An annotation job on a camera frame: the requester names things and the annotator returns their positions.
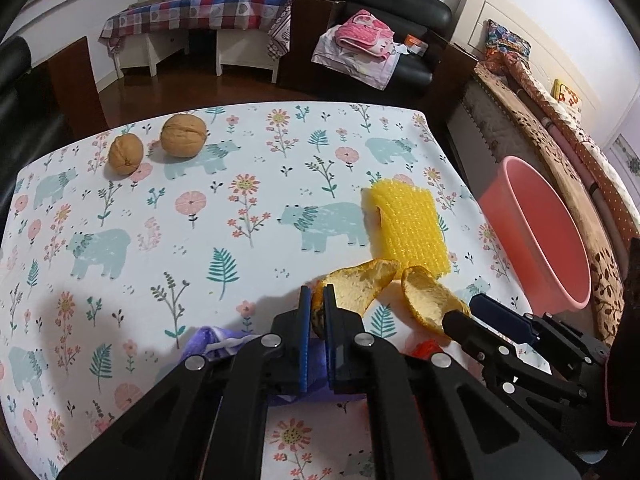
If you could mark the lilac wardrobe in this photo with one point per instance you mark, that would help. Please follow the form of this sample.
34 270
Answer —
627 155

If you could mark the pink plastic bucket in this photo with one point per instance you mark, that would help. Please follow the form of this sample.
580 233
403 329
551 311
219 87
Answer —
540 240

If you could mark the large walnut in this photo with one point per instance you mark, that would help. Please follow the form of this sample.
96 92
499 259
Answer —
183 136

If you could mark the orange and white box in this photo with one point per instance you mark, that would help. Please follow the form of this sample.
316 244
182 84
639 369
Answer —
415 42

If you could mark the checked tablecloth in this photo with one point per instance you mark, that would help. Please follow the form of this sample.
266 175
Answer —
200 10

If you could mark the orange peel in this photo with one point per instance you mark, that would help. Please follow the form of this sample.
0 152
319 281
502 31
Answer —
430 295
360 282

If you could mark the white wooden desk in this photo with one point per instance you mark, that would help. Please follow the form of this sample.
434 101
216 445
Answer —
245 52

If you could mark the orange dotted quilt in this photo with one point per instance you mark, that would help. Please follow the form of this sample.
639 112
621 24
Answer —
575 125

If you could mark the black leather sofa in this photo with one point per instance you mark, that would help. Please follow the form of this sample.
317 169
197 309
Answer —
20 110

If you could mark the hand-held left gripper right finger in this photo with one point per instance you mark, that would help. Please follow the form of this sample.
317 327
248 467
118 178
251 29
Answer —
329 340

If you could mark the brown floral blanket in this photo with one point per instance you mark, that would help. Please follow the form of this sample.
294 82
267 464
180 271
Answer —
550 160

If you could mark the white cloth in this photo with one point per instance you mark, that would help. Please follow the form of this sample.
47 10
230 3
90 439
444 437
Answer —
350 62

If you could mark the yellow floral pillow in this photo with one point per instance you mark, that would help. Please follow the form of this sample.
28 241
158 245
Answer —
567 94

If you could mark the yellow bubble wrap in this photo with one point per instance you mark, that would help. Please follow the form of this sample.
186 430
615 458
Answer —
405 225

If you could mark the purple wrapper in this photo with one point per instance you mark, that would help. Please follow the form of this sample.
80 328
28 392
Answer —
215 340

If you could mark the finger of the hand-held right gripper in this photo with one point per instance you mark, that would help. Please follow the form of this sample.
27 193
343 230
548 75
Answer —
470 340
500 317

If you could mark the colourful printed pillow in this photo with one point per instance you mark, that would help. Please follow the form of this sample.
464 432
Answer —
507 45

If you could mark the small red plastic scrap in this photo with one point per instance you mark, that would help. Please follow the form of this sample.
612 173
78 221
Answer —
425 348

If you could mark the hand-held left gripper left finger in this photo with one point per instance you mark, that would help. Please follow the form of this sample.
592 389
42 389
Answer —
302 340

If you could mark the pink towel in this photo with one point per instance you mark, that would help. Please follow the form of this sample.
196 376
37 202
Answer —
365 32

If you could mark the person's right forearm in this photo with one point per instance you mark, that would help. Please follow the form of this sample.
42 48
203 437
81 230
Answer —
625 360

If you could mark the white bed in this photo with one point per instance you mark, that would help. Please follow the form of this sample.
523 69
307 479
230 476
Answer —
480 10

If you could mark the small walnut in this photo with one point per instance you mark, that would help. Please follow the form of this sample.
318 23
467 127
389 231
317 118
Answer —
126 155

